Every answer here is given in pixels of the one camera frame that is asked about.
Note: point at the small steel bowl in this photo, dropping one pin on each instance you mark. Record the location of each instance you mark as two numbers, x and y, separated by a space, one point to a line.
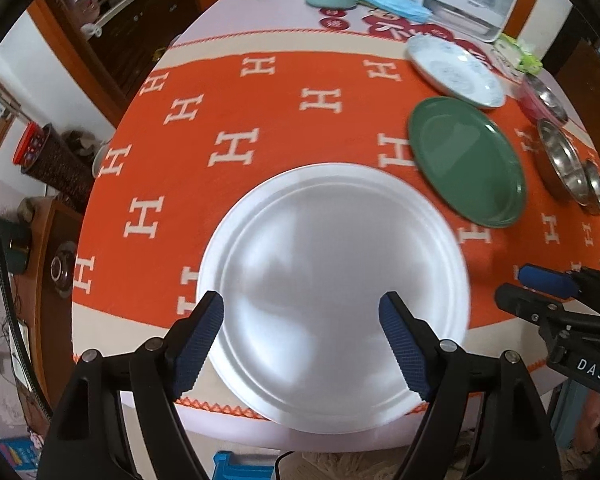
597 187

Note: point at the red paper decoration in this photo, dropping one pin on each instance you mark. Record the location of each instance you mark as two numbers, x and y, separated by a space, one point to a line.
395 27

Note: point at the blue patterned white plate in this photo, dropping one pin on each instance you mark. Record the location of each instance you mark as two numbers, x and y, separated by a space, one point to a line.
450 70

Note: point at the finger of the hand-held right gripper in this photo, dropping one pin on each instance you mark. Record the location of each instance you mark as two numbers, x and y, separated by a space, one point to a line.
525 301
547 280

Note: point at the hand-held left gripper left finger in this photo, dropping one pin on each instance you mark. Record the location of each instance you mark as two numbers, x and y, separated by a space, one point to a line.
200 345

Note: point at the large white plate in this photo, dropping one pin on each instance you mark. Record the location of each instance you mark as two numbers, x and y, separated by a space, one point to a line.
330 260

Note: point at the round dark ashtray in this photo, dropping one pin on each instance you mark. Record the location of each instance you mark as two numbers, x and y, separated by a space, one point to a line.
62 267

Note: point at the large steel bowl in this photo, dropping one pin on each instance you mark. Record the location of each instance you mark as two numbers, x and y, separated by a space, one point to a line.
560 160

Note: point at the dark wooden cabinet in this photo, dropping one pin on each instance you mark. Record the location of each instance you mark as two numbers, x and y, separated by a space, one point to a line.
130 35

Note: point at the wooden side table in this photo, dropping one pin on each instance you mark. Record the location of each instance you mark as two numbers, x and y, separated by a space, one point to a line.
55 350

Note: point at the blue cloth bundle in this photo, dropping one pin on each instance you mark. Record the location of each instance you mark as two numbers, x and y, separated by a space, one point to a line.
392 2

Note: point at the green plate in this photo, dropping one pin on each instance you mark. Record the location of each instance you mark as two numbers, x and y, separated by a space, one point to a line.
460 160

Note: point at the blue plastic stool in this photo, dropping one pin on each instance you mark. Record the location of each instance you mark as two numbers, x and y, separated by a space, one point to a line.
242 467

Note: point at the white plastic dish tray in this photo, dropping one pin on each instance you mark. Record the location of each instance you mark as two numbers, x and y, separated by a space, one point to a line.
480 0

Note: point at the orange patterned blanket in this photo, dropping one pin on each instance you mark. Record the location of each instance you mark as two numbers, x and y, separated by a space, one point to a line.
280 130

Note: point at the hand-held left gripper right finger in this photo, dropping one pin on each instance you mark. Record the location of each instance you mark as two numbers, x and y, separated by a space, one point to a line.
405 345

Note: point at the red-lidded dark jar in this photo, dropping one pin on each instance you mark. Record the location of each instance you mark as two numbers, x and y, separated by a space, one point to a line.
60 170

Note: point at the pink-sided steel bowl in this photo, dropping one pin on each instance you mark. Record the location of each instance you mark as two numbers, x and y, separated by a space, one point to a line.
547 95

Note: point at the red round coaster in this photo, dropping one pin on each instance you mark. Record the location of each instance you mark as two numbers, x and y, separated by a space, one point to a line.
334 24
333 11

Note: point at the brown wooden door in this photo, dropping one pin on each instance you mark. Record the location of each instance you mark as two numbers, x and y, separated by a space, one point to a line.
587 75

